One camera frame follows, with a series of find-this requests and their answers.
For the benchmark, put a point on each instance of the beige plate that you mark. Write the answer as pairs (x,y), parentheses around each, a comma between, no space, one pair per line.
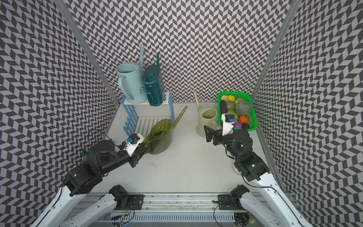
(235,169)

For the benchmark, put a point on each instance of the aluminium corner post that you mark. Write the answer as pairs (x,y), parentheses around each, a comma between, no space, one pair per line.
(62,7)
(277,44)

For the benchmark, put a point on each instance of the teal transparent watering can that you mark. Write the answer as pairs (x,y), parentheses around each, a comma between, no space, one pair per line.
(153,82)

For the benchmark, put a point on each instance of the aluminium corner post right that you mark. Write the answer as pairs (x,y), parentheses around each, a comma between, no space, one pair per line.
(277,44)

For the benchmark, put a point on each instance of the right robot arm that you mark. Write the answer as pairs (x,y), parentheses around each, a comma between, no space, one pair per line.
(259,179)

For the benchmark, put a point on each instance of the aluminium corner post left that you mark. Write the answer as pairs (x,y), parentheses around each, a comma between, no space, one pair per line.
(62,7)

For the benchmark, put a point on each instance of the blue and white wooden shelf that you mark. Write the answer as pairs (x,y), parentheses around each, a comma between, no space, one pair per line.
(144,124)

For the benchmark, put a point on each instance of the green striped squash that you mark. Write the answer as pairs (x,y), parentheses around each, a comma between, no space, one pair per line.
(236,116)

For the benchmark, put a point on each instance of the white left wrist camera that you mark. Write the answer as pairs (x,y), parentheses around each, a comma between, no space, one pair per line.
(132,143)

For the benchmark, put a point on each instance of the green plastic basket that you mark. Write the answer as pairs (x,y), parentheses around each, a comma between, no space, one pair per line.
(253,124)

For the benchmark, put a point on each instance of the grey green melon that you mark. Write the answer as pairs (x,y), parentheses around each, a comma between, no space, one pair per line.
(243,108)

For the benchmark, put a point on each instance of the light blue watering can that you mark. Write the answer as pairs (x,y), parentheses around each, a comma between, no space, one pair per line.
(130,80)

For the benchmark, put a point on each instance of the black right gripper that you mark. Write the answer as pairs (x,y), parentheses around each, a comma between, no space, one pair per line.
(218,134)

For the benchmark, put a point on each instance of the aluminium front rail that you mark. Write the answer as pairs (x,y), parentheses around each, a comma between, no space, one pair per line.
(175,202)

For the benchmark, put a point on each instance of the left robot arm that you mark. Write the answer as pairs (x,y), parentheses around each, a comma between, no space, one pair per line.
(80,181)

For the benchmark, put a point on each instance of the beige plastic watering can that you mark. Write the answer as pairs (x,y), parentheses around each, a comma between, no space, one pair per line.
(207,117)

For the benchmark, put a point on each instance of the purple eggplant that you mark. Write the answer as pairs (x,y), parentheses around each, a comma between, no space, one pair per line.
(223,106)

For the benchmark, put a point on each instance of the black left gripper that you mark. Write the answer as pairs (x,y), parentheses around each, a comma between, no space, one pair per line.
(137,155)

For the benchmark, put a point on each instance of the yellow lemon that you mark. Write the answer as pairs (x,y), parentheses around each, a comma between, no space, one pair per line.
(231,98)

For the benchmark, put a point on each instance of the olive green transparent watering can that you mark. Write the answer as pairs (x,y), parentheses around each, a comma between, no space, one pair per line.
(161,136)

